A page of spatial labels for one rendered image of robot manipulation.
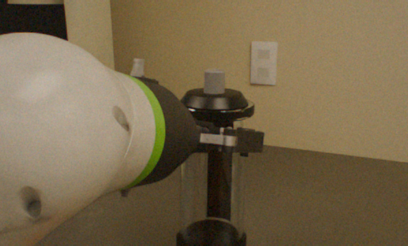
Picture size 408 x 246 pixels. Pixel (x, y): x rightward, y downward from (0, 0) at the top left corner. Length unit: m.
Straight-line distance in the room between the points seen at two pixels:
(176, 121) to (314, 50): 0.82
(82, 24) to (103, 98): 0.64
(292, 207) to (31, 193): 0.68
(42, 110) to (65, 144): 0.02
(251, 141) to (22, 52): 0.30
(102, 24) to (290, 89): 0.52
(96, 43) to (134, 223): 0.37
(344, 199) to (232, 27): 0.54
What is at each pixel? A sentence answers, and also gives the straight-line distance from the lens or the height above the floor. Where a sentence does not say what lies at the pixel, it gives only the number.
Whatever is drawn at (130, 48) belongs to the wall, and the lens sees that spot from 1.31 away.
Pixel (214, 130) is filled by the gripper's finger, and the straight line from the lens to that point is 0.47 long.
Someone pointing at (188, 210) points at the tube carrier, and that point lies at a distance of 0.59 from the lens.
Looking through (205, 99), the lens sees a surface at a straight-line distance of 0.53.
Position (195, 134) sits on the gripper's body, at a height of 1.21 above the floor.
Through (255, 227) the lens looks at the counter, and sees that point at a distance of 0.79.
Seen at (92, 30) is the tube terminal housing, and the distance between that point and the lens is 0.89.
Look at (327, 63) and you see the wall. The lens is 1.14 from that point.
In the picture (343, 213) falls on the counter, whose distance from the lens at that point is 0.86.
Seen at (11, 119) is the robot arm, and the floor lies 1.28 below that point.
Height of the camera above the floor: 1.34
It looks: 18 degrees down
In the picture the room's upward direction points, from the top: straight up
